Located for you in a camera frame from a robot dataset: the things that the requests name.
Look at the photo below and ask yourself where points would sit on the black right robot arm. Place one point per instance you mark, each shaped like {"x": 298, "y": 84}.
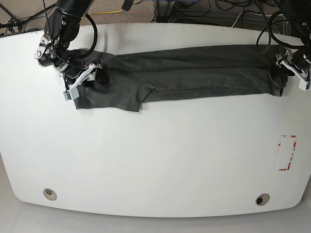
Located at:
{"x": 62, "y": 27}

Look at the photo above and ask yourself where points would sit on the table cable grommet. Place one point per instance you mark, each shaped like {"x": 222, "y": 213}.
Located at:
{"x": 49, "y": 194}
{"x": 262, "y": 199}

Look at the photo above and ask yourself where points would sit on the left table cable grommet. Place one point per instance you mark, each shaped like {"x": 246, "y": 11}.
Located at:
{"x": 49, "y": 194}

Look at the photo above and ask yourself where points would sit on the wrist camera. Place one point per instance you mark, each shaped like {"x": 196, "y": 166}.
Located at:
{"x": 71, "y": 94}
{"x": 304, "y": 85}

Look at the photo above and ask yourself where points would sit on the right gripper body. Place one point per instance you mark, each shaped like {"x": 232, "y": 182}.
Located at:
{"x": 72, "y": 75}

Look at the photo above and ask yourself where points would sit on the dark grey T-shirt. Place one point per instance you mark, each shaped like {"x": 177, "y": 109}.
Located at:
{"x": 182, "y": 74}

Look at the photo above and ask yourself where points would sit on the right table cable grommet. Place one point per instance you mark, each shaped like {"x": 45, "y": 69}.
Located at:
{"x": 262, "y": 199}

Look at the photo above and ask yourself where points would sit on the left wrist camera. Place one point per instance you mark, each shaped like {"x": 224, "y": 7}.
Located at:
{"x": 304, "y": 85}

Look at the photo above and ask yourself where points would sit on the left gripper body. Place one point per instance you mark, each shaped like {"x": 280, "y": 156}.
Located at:
{"x": 297, "y": 62}

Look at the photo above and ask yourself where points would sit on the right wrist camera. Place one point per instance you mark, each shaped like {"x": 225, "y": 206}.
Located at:
{"x": 71, "y": 94}

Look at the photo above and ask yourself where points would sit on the aluminium frame base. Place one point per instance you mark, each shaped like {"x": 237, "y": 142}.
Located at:
{"x": 164, "y": 10}

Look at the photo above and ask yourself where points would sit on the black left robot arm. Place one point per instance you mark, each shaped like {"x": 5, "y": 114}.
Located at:
{"x": 297, "y": 15}

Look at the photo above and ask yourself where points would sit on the red tape rectangle marking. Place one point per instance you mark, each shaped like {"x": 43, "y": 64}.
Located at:
{"x": 285, "y": 152}

